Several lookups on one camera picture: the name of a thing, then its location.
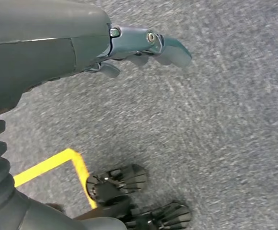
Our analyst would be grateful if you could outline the black robot right foot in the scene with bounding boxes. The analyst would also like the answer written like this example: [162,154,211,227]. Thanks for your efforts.
[119,201,192,230]

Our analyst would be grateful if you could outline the yellow floor tape square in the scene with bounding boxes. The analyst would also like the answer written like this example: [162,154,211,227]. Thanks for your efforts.
[14,148,98,210]

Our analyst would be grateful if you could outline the black robot left foot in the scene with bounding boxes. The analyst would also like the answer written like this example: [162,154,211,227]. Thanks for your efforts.
[86,164,148,207]

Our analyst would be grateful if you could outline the black robot foot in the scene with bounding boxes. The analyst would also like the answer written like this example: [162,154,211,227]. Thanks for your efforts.
[86,164,148,207]
[119,201,192,230]

